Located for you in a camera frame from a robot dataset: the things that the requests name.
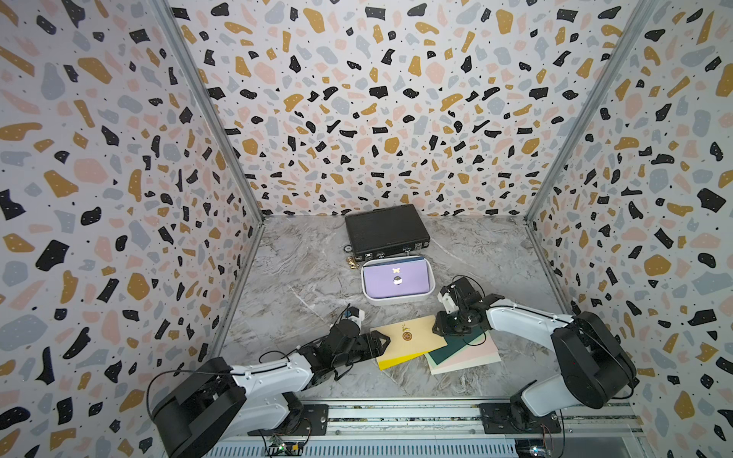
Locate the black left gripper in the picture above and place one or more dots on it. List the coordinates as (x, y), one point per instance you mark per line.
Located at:
(375, 349)

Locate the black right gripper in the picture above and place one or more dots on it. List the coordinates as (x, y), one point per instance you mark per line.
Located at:
(439, 327)

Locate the dark green envelope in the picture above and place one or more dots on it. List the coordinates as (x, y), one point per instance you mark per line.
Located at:
(458, 349)

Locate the pale yellow envelope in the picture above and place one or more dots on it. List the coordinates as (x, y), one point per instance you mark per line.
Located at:
(412, 337)

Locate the white storage tray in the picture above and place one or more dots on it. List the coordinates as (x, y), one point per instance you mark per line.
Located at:
(406, 299)

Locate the lilac envelope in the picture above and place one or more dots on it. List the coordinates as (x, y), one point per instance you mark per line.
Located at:
(397, 279)

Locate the bright yellow envelope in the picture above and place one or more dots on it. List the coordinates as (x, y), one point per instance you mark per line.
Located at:
(395, 360)

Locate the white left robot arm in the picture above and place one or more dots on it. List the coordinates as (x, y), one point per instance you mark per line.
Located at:
(218, 400)

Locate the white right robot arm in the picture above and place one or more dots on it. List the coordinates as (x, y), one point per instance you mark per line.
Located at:
(593, 367)

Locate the pink envelope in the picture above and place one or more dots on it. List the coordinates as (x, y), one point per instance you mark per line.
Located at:
(467, 358)

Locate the small brass keys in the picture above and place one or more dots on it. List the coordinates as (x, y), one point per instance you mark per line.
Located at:
(352, 263)

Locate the black metal briefcase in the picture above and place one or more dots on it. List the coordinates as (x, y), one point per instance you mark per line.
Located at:
(382, 233)

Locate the small electronics board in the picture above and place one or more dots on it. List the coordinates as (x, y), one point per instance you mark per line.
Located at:
(278, 447)

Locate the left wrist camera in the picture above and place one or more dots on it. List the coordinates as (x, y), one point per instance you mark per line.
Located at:
(354, 315)

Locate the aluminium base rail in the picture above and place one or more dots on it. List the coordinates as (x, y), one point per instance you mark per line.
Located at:
(453, 427)

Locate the aluminium corner post right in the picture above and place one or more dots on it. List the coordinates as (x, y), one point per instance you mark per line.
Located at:
(638, 19)

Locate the aluminium corner post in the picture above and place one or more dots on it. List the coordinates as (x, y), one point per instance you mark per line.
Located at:
(165, 18)
(638, 19)

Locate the aluminium corner post left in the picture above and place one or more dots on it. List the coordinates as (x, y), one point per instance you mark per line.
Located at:
(165, 18)

